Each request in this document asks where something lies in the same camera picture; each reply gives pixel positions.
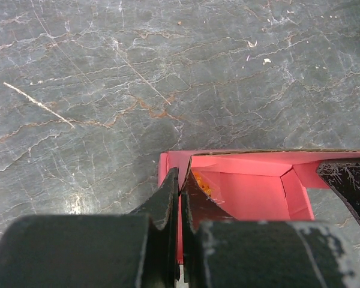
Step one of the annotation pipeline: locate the pink paper box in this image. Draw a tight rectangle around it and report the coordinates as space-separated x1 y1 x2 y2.
157 149 360 266

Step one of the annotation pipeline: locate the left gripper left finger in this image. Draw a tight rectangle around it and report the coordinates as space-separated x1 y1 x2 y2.
0 168 180 287

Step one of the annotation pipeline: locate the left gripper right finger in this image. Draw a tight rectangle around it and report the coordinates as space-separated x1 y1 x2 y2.
181 173 360 287

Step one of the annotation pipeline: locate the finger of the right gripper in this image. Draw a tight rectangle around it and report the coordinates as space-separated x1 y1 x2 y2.
316 158 360 226

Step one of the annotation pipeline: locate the small plastic snack packet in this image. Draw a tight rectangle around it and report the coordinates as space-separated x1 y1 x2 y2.
192 170 225 205

